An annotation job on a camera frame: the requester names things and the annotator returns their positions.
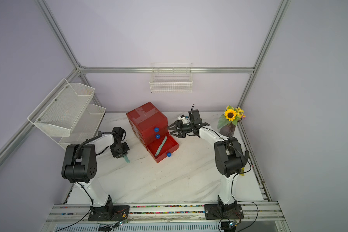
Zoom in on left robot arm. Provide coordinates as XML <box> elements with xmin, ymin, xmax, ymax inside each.
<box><xmin>61</xmin><ymin>127</ymin><xmax>130</xmax><ymax>221</ymax></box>

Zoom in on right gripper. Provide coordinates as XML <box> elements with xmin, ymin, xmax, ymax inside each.
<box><xmin>167</xmin><ymin>120</ymin><xmax>194</xmax><ymax>138</ymax></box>

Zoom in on white wire wall basket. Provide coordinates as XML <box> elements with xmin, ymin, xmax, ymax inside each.
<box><xmin>149</xmin><ymin>62</ymin><xmax>193</xmax><ymax>93</ymax></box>

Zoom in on red drawer cabinet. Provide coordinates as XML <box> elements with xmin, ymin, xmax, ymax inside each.
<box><xmin>126</xmin><ymin>102</ymin><xmax>170</xmax><ymax>150</ymax></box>

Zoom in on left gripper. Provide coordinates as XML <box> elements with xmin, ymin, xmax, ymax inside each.
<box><xmin>111</xmin><ymin>142</ymin><xmax>131</xmax><ymax>159</ymax></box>

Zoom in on teal fruit knife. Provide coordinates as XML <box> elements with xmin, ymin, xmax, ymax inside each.
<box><xmin>155</xmin><ymin>136</ymin><xmax>167</xmax><ymax>157</ymax></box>
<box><xmin>123</xmin><ymin>155</ymin><xmax>130</xmax><ymax>163</ymax></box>

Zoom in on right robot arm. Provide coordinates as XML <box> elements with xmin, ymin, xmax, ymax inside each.
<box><xmin>168</xmin><ymin>115</ymin><xmax>249</xmax><ymax>220</ymax></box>

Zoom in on sunflower bouquet in vase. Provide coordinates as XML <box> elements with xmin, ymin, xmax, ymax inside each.
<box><xmin>217</xmin><ymin>105</ymin><xmax>246</xmax><ymax>137</ymax></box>

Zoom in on red bottom drawer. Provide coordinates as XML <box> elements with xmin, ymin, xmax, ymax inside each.
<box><xmin>146</xmin><ymin>133</ymin><xmax>179</xmax><ymax>163</ymax></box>

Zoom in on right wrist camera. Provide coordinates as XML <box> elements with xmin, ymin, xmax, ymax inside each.
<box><xmin>178</xmin><ymin>115</ymin><xmax>190</xmax><ymax>124</ymax></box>

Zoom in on black glove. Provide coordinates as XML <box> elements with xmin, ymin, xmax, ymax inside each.
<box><xmin>239</xmin><ymin>167</ymin><xmax>245</xmax><ymax>176</ymax></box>

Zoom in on white mesh two-tier shelf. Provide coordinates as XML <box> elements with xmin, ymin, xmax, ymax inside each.
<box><xmin>28</xmin><ymin>79</ymin><xmax>106</xmax><ymax>149</ymax></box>

